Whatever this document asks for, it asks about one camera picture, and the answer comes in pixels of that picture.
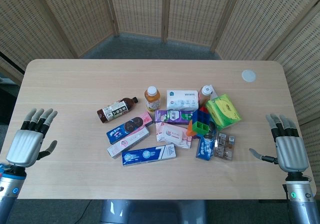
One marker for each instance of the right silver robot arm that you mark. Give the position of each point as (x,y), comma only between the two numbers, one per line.
(298,199)

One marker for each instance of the green plastic block tray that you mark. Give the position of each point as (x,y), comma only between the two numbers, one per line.
(202,127)

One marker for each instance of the dark brown tea bottle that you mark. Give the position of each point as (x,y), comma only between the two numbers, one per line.
(117,109)

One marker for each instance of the purple milk carton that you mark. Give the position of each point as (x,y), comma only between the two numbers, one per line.
(173,116)

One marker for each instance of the pink wet wipes pack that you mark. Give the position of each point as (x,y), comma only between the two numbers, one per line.
(172,134)

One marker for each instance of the orange juice bottle white cap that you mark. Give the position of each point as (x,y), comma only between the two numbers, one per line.
(152,98)

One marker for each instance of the blue snack pouch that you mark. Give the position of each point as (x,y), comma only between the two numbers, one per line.
(206,146)

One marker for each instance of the green tissue pack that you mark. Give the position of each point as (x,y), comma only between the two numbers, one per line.
(223,112)

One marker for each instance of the pink and blue cookie box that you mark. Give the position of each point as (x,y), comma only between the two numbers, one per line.
(130,127)

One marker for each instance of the clear plastic snack box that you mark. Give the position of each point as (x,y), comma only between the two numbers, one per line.
(225,145)

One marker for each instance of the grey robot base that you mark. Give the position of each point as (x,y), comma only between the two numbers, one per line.
(152,212)

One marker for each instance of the blue and white toothpaste box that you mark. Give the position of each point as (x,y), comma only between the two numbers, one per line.
(148,155)

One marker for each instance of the small white-capped bottle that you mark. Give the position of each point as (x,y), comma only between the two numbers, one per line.
(204,96)

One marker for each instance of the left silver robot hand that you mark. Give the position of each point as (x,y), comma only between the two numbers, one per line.
(23,143)

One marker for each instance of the colourful toy blocks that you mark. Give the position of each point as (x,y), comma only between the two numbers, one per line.
(201,115)

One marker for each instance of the pink and white toothpaste box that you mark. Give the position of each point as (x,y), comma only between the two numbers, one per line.
(128,142)

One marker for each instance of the orange plastic block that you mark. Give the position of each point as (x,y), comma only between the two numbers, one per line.
(190,129)

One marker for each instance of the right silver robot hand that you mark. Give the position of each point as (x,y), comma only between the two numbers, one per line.
(291,151)

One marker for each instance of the white tissue pack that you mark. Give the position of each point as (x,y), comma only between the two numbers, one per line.
(182,99)

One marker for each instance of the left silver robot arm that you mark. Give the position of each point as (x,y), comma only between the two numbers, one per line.
(8,186)

